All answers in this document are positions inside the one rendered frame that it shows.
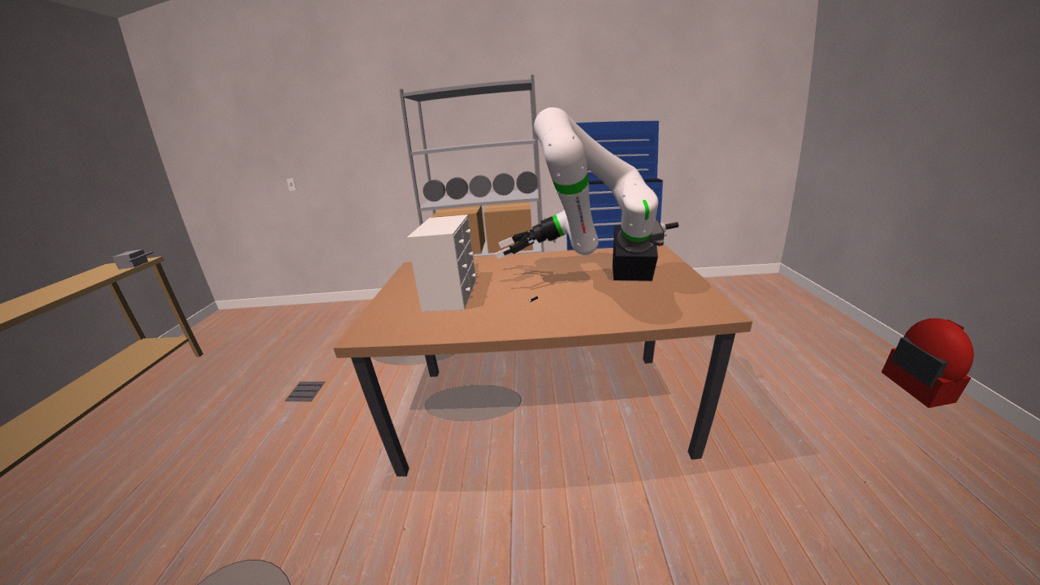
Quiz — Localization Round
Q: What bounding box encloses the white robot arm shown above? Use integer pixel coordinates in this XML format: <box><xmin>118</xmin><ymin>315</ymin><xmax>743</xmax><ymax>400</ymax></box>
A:
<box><xmin>534</xmin><ymin>107</ymin><xmax>678</xmax><ymax>255</ymax></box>

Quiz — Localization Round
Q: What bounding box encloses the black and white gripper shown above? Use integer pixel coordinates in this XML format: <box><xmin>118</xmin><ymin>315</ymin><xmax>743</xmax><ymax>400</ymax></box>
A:
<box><xmin>495</xmin><ymin>224</ymin><xmax>547</xmax><ymax>259</ymax></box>

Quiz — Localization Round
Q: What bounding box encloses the white chest of drawers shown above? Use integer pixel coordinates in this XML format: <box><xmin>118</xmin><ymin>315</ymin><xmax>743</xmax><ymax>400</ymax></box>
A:
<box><xmin>407</xmin><ymin>214</ymin><xmax>468</xmax><ymax>312</ymax></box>

